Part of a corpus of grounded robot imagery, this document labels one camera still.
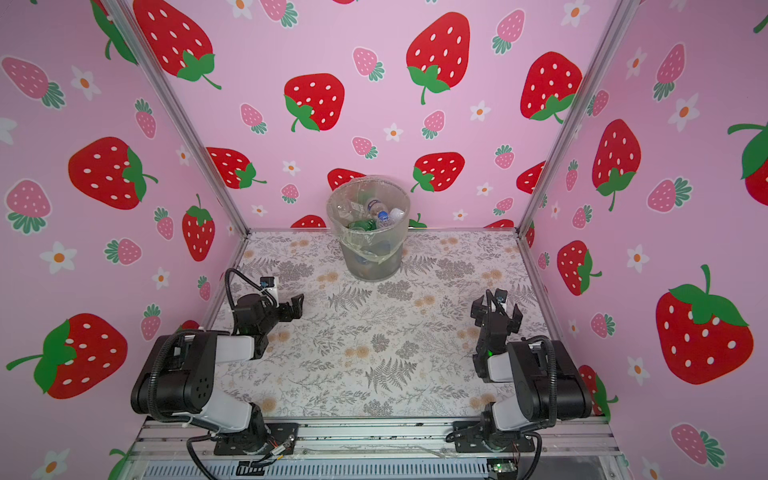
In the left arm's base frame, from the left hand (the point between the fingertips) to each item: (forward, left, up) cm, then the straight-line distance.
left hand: (288, 294), depth 94 cm
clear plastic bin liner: (+22, -26, +15) cm, 37 cm away
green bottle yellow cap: (+25, -24, +8) cm, 35 cm away
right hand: (-4, -66, +3) cm, 67 cm away
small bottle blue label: (+14, -31, +19) cm, 40 cm away
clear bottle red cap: (+19, -35, +18) cm, 43 cm away
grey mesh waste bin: (+11, -23, 0) cm, 25 cm away
